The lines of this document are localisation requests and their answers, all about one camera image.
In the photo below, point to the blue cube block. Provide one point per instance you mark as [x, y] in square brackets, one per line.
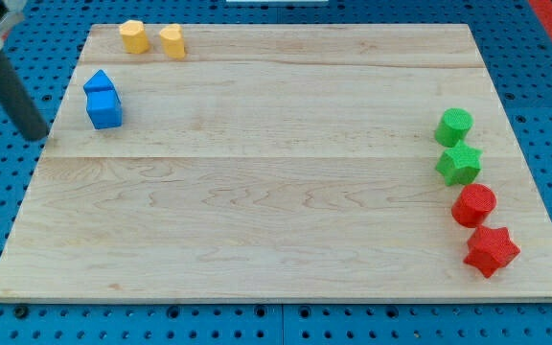
[104, 109]

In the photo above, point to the wooden board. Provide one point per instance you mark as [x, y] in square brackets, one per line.
[274, 164]

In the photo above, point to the yellow heart block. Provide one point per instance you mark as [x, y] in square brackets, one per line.
[172, 40]

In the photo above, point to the green cylinder block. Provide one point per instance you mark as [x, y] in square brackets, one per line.
[453, 126]

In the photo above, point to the green star block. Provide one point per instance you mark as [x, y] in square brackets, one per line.
[460, 164]

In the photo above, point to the yellow hexagon block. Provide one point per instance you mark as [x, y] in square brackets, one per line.
[134, 37]

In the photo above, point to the blue pentagon block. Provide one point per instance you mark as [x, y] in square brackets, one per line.
[98, 82]

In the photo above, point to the red cylinder block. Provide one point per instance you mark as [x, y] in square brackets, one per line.
[473, 205]

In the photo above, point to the red star block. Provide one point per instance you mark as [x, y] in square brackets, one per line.
[490, 249]

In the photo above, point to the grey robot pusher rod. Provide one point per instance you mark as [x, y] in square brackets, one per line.
[18, 104]

